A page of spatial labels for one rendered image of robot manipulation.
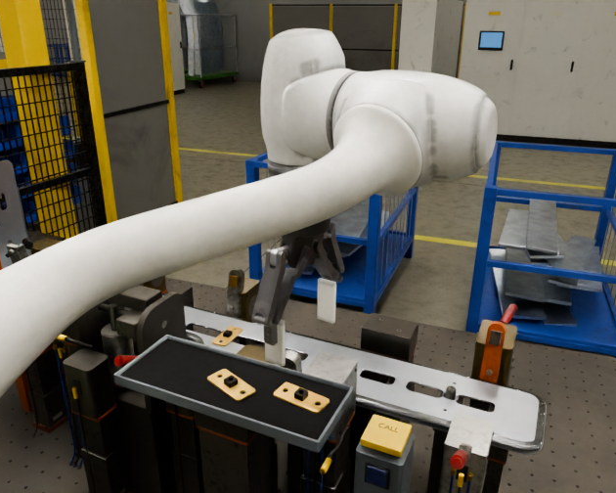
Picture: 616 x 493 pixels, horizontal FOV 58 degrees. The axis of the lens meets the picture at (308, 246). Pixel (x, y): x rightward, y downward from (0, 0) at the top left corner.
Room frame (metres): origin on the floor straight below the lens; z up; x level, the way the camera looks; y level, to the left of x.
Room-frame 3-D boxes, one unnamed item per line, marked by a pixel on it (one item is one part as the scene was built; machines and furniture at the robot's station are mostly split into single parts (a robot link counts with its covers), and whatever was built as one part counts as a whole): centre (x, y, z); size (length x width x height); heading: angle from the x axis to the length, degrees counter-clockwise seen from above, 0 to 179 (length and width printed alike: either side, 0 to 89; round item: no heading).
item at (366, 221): (3.52, -0.23, 0.47); 1.20 x 0.80 x 0.95; 159
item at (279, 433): (0.74, 0.12, 1.16); 0.37 x 0.14 x 0.02; 65
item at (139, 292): (0.99, 0.37, 0.94); 0.18 x 0.13 x 0.49; 65
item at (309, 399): (0.70, 0.01, 1.17); 0.08 x 0.04 x 0.01; 58
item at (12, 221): (1.45, 0.85, 1.17); 0.12 x 0.01 x 0.34; 155
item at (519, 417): (1.13, 0.17, 1.00); 1.38 x 0.22 x 0.02; 65
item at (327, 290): (0.75, -0.03, 1.30); 0.03 x 0.01 x 0.07; 57
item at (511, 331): (1.07, -0.43, 0.88); 0.14 x 0.09 x 0.36; 155
